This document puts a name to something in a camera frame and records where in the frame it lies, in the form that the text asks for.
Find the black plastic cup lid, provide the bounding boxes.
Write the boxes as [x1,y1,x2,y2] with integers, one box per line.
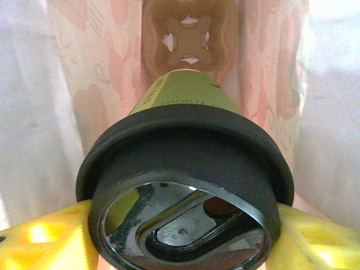
[75,111,295,270]

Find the red printed paper bag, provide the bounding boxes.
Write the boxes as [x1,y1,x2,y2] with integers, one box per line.
[0,0,360,254]

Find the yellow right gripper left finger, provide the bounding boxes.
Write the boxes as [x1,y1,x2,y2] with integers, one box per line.
[0,201,100,270]

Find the brown pulp cup carrier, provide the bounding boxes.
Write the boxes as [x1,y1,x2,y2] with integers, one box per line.
[139,0,244,83]

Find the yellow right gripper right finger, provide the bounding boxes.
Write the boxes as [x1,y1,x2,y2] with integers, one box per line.
[267,202,360,270]

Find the green paper coffee cup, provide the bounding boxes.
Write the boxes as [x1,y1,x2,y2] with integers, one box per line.
[125,69,243,120]

